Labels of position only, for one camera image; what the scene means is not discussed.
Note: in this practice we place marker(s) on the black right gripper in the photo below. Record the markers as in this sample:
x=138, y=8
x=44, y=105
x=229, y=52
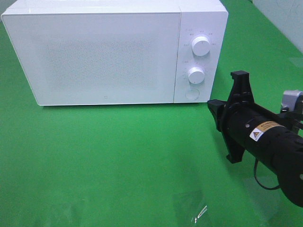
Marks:
x=241, y=122

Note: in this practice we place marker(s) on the white microwave knob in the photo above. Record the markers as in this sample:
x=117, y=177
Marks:
x=200, y=45
x=196, y=75

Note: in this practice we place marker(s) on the white microwave door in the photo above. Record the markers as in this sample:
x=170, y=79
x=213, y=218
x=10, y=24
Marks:
x=93, y=59

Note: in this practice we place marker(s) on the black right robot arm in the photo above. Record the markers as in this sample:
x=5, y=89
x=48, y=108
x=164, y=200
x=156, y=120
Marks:
x=271, y=138

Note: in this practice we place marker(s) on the round door release button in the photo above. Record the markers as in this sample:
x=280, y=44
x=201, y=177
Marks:
x=192, y=94

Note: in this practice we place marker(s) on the white microwave oven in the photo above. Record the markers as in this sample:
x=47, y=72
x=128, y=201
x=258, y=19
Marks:
x=197, y=17

